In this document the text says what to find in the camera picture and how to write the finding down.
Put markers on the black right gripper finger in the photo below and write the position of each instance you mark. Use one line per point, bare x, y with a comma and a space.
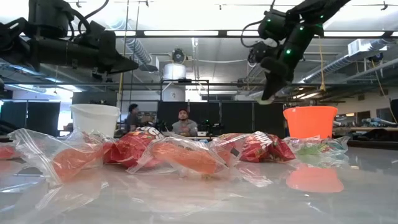
272, 88

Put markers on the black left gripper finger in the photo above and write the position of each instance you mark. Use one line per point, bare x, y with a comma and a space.
124, 66

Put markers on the clear candy pack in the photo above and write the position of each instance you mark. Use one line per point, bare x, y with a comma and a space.
265, 100

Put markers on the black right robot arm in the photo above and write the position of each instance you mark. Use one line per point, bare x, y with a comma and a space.
311, 12

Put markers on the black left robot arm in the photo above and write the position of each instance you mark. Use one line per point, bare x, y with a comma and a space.
56, 53

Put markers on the orange halloween bucket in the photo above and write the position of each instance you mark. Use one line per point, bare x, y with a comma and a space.
311, 123

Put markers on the white cylindrical tank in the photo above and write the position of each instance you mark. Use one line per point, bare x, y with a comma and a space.
174, 71

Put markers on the person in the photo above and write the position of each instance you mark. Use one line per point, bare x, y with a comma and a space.
133, 119
185, 127

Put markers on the red Skittles pack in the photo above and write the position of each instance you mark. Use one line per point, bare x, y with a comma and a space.
264, 146
230, 136
133, 146

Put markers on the white skull print bucket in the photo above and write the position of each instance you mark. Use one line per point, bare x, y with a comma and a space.
94, 119

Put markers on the clear green gummy pack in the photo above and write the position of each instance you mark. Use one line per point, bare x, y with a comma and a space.
311, 148

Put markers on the white air unit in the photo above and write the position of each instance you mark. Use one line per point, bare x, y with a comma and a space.
360, 46

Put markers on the clear orange gummy pack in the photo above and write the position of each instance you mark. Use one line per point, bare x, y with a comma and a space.
227, 152
93, 138
7, 152
186, 158
71, 160

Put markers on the blue wrapped lollipop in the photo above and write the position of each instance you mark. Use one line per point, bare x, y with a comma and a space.
202, 142

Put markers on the dark room divider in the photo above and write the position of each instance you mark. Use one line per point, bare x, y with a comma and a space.
40, 116

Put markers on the black partition wall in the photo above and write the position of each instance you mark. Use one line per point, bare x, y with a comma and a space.
242, 118

